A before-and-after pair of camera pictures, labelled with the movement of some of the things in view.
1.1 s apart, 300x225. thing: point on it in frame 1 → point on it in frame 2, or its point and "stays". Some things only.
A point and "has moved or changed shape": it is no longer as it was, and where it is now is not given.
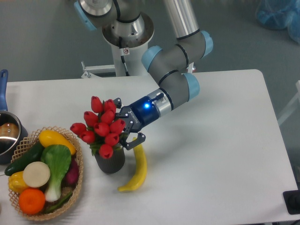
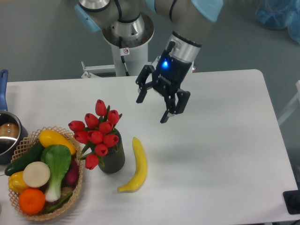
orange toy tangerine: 32,201 stays
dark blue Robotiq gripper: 140,114 → 168,78
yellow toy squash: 48,137 stays
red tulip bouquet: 102,129 has moved or changed shape
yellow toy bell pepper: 16,183 stays
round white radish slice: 36,174 stays
